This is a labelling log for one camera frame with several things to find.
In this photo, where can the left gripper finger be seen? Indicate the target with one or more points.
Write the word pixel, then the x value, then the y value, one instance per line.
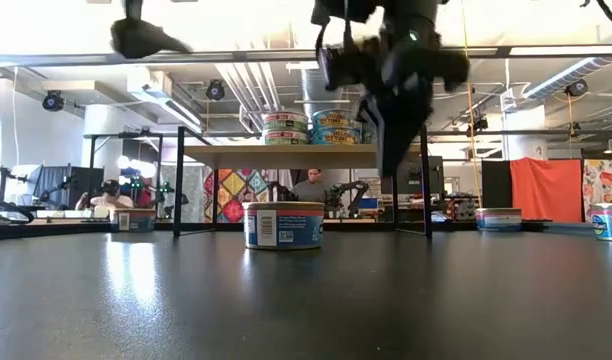
pixel 136 40

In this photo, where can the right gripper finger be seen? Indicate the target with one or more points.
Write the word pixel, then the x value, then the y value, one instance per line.
pixel 401 130
pixel 372 112

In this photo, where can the teal yellow label tuna can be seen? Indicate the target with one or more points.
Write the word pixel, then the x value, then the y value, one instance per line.
pixel 336 136
pixel 336 118

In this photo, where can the Bumble Bee light tuna can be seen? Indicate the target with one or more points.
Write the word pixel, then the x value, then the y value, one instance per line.
pixel 286 121
pixel 286 138

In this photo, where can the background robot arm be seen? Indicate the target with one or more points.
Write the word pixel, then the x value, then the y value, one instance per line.
pixel 281 192
pixel 353 192

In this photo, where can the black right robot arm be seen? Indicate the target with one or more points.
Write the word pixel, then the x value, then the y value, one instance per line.
pixel 346 10

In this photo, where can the black hanging ceiling device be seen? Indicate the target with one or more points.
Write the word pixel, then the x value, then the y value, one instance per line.
pixel 478 125

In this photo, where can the blue monitor screen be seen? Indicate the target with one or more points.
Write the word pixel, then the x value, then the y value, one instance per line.
pixel 368 202

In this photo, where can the white ceiling light bar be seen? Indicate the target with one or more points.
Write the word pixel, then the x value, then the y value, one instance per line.
pixel 301 65

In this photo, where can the black ceiling spotlight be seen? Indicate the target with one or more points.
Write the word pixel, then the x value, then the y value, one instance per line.
pixel 215 91
pixel 577 88
pixel 52 100

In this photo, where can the white blue rounded object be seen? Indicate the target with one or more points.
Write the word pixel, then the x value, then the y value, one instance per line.
pixel 438 217

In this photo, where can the person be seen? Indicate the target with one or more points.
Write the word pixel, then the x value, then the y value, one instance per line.
pixel 108 197
pixel 311 190

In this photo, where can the black panel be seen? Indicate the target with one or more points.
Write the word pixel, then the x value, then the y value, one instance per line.
pixel 496 182

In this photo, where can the white column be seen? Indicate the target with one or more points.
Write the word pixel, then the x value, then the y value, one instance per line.
pixel 523 145

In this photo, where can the black screen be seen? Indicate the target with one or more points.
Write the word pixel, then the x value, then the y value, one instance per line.
pixel 86 182

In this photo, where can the white ceiling light strip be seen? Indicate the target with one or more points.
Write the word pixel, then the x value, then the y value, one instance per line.
pixel 566 77

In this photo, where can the orange fabric panel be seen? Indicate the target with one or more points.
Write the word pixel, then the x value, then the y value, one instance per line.
pixel 546 187

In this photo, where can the colourful patchwork quilt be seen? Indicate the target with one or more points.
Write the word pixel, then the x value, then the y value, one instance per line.
pixel 234 190

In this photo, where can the grey blue partition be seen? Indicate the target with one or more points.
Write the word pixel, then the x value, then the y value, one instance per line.
pixel 51 182

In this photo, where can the colourful floral poster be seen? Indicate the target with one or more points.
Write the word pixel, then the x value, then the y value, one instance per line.
pixel 603 177

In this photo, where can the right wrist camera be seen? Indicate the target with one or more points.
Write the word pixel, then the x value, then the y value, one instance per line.
pixel 348 65

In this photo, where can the silver air duct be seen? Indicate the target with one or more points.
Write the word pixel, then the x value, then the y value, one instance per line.
pixel 313 90

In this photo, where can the background black frame rig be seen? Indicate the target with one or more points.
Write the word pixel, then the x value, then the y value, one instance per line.
pixel 121 135

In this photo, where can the wooden shelf black frame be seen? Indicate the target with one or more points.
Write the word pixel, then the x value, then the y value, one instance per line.
pixel 286 156

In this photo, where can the grey overhead frame bar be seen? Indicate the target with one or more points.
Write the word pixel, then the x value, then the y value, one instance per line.
pixel 236 55

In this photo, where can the black aluminium table frame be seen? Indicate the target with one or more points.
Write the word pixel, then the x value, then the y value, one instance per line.
pixel 211 227

